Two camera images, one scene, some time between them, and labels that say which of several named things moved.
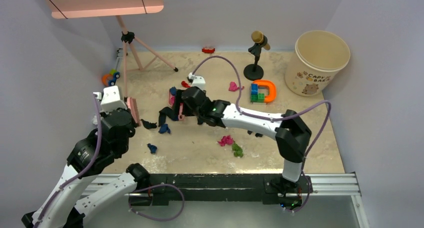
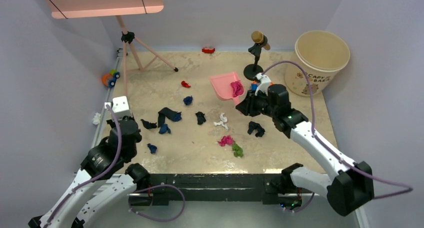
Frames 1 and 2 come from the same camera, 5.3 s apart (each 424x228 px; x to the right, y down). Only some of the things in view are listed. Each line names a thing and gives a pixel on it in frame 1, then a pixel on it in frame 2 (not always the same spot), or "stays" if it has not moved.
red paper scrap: x=185 y=84 stays
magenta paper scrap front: x=225 y=140 stays
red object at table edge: x=208 y=49 stays
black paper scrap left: x=148 y=125 stays
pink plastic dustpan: x=171 y=101 -> x=221 y=83
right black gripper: x=188 y=112 -> x=247 y=105
